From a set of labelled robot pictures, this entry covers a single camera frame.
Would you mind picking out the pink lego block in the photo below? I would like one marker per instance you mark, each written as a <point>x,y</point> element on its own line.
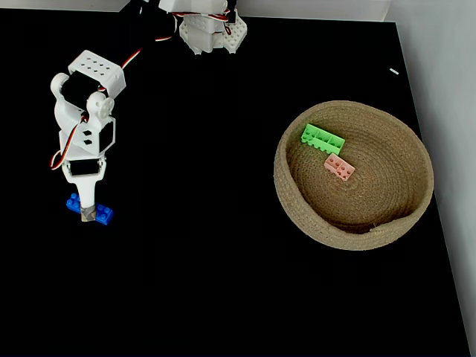
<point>340,168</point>

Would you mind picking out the small white tape strip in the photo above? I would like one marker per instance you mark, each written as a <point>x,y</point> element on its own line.
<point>394,71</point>

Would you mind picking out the blue lego block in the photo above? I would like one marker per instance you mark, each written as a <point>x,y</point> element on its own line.
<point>104,215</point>

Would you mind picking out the green lego block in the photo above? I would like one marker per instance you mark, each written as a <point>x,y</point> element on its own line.
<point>323,139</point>

